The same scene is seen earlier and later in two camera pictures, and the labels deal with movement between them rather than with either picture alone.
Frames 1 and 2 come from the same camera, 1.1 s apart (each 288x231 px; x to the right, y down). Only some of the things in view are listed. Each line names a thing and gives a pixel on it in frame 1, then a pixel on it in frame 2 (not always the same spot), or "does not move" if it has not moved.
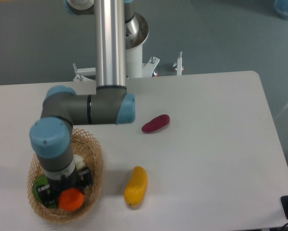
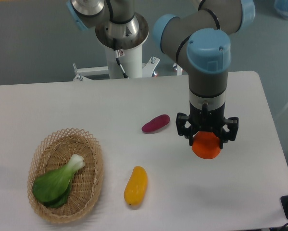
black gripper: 49,194 → 204,120
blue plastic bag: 287,8 does not move
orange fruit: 70,199 → 206,145
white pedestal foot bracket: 82,72 does not move
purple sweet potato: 156,123 does not move
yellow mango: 135,189 does not move
